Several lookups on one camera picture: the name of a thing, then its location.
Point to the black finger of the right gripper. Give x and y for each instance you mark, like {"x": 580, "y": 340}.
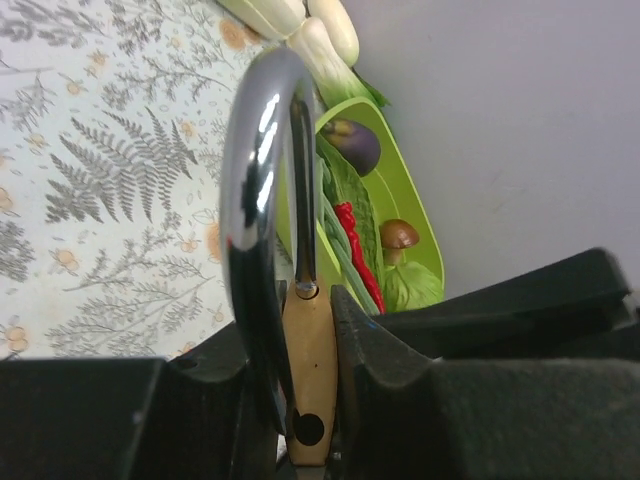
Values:
{"x": 534, "y": 315}

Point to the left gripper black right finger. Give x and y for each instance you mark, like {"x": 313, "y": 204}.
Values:
{"x": 403, "y": 416}

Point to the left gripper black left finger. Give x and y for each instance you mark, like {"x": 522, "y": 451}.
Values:
{"x": 194, "y": 417}

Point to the large brass padlock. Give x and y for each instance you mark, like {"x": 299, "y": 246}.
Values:
{"x": 268, "y": 241}

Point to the green round cabbage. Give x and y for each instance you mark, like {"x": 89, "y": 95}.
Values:
{"x": 411, "y": 286}

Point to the brown mushroom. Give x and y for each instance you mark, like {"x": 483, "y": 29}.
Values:
{"x": 396, "y": 235}

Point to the green long beans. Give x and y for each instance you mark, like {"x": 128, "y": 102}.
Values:
{"x": 339, "y": 242}

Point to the red chili pepper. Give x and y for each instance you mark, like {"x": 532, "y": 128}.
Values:
{"x": 359, "y": 269}

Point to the purple eggplant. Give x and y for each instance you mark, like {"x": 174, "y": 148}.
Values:
{"x": 358, "y": 144}

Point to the floral table mat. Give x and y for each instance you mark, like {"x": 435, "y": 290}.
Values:
{"x": 113, "y": 118}

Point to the white radish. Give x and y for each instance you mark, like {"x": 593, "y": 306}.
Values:
{"x": 339, "y": 26}

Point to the green white napa cabbage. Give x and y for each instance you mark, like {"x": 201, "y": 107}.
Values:
{"x": 273, "y": 19}

